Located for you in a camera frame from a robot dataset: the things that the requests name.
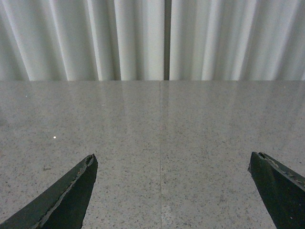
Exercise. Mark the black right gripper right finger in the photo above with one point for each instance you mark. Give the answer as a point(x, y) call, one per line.
point(282, 191)

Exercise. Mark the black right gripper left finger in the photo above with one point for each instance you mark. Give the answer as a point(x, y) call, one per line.
point(63, 205)

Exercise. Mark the white pleated curtain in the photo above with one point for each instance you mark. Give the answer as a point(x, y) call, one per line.
point(103, 40)

